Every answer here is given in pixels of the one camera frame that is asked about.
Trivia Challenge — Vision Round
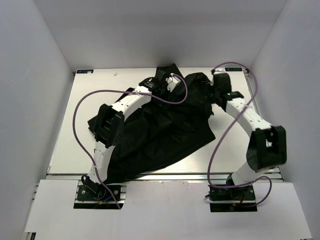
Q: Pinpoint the black jacket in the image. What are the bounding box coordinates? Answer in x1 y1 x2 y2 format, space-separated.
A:
88 64 215 184

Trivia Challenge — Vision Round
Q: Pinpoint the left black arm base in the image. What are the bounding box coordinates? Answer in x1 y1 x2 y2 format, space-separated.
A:
73 175 127 210

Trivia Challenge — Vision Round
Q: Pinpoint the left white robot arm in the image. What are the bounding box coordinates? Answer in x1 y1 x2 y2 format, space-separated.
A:
87 73 183 200

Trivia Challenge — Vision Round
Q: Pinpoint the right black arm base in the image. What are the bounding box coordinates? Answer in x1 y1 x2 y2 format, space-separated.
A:
204 185 258 213

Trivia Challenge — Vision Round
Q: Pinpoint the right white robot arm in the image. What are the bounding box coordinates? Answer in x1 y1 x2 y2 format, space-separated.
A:
211 72 287 200

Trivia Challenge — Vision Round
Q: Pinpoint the right blue table sticker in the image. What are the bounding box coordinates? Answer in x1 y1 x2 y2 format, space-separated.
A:
224 67 243 72

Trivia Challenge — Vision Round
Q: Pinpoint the blue table sticker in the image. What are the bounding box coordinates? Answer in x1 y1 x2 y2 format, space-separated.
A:
224 67 243 72
76 69 94 74

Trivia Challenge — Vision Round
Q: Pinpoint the left blue table sticker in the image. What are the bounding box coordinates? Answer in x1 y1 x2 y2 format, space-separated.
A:
76 69 94 74

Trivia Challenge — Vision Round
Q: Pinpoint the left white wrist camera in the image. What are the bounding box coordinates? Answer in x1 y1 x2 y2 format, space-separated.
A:
165 73 181 92

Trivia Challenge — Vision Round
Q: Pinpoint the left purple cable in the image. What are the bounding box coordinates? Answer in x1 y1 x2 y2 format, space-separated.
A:
72 72 189 210

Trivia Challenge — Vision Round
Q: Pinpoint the purple cable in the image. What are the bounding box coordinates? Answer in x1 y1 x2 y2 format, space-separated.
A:
72 72 189 210
207 61 273 208

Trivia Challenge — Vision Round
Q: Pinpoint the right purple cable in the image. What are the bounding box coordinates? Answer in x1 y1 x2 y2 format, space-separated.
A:
207 61 273 208

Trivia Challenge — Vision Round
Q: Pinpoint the aluminium table frame rail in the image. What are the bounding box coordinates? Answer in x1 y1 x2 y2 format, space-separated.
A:
46 171 285 185

